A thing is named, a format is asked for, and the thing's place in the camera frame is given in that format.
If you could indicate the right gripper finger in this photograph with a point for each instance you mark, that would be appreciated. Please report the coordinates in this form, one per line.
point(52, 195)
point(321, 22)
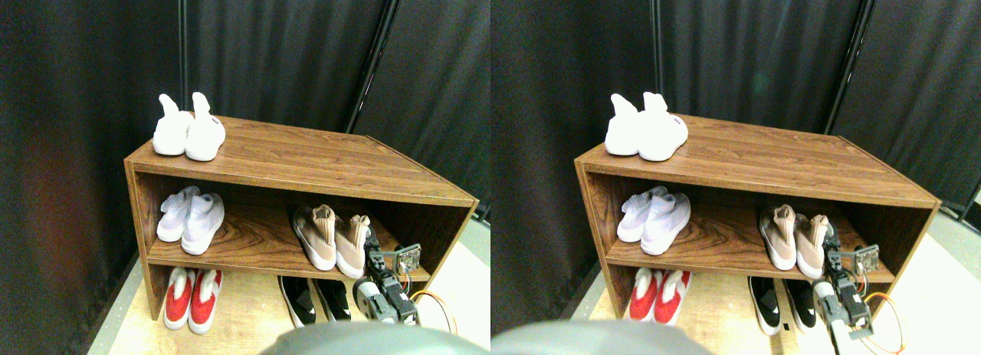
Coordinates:
point(372, 238)
point(831, 238)

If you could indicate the beige shoe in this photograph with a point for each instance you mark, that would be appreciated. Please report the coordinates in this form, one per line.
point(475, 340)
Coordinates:
point(810, 251)
point(351, 251)
point(314, 244)
point(778, 244)

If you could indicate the black shoe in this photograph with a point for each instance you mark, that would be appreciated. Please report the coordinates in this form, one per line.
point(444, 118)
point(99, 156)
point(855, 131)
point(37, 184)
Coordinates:
point(299, 305)
point(765, 305)
point(335, 301)
point(801, 305)

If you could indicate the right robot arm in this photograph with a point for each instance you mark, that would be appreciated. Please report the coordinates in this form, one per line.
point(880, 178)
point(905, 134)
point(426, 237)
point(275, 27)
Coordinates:
point(387, 297)
point(843, 305)

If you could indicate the brown shoe rack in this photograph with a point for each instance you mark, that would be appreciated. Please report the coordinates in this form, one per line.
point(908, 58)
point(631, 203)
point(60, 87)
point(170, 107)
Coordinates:
point(322, 159)
point(782, 159)

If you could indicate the curtain stand pole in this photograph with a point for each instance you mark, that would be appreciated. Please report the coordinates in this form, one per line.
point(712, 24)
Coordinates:
point(657, 41)
point(374, 60)
point(972, 202)
point(851, 60)

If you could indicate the pale lilac shoe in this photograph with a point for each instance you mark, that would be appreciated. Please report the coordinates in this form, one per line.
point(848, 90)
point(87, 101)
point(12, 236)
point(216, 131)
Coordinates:
point(201, 228)
point(634, 221)
point(664, 228)
point(172, 221)

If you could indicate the red shoe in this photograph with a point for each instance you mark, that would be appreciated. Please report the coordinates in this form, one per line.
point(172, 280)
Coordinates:
point(644, 297)
point(178, 305)
point(205, 305)
point(670, 297)

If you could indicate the white shoe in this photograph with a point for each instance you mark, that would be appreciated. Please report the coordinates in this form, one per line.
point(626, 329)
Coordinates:
point(205, 136)
point(170, 133)
point(623, 133)
point(663, 136)

